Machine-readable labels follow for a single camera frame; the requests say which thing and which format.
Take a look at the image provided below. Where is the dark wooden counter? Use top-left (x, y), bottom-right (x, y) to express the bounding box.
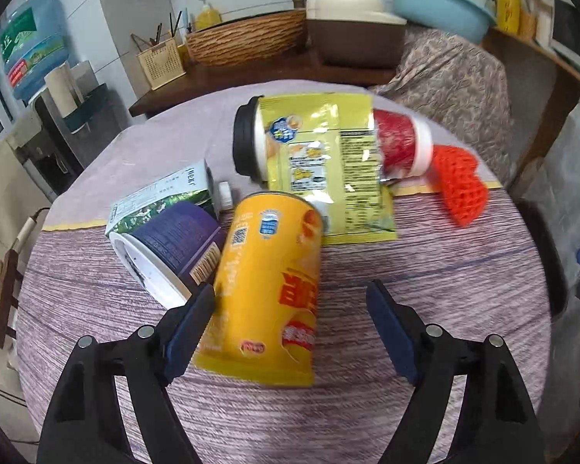
top-left (128, 49), bottom-right (395, 118)

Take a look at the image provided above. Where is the yellow soap dispenser bottle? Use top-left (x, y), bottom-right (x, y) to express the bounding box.
top-left (194, 0), bottom-right (222, 31)

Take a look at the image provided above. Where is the beige utensil holder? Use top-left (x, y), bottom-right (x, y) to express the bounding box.
top-left (137, 38), bottom-right (186, 90)

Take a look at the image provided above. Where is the green white milk carton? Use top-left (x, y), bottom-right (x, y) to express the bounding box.
top-left (104, 159), bottom-right (234, 237)

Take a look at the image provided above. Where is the red cup with black lid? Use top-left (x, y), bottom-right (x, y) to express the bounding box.
top-left (232, 96), bottom-right (433, 182)

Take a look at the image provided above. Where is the woven basket sink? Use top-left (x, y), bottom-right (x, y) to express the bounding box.
top-left (186, 9), bottom-right (307, 67)

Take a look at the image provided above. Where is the floral patterned cloth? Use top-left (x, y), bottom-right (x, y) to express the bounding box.
top-left (372, 25), bottom-right (512, 184)

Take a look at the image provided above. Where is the orange foam fruit net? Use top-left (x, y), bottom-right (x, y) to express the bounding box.
top-left (432, 145), bottom-right (488, 227)

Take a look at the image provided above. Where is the wooden side cabinet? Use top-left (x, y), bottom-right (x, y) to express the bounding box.
top-left (482, 27), bottom-right (580, 186)

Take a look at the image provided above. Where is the white cloth cover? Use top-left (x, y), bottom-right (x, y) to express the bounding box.
top-left (524, 99), bottom-right (580, 458)

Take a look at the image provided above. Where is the yellow snack bag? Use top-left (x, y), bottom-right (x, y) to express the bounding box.
top-left (253, 92), bottom-right (397, 245)

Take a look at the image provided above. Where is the yellow chip canister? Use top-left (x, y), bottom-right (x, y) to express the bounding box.
top-left (194, 192), bottom-right (324, 387)

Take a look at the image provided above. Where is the purple striped tablecloth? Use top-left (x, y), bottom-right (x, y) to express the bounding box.
top-left (16, 81), bottom-right (550, 463)

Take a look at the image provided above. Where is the light blue plastic basin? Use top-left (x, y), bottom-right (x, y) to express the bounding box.
top-left (393, 0), bottom-right (496, 44)

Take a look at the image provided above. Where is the brown white lidded container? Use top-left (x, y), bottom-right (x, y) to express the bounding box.
top-left (306, 0), bottom-right (408, 69)

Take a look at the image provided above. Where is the blue water jug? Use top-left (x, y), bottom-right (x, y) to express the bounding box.
top-left (0, 0), bottom-right (70, 103)

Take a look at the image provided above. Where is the wooden chair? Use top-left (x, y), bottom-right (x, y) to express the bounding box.
top-left (0, 206), bottom-right (52, 351)

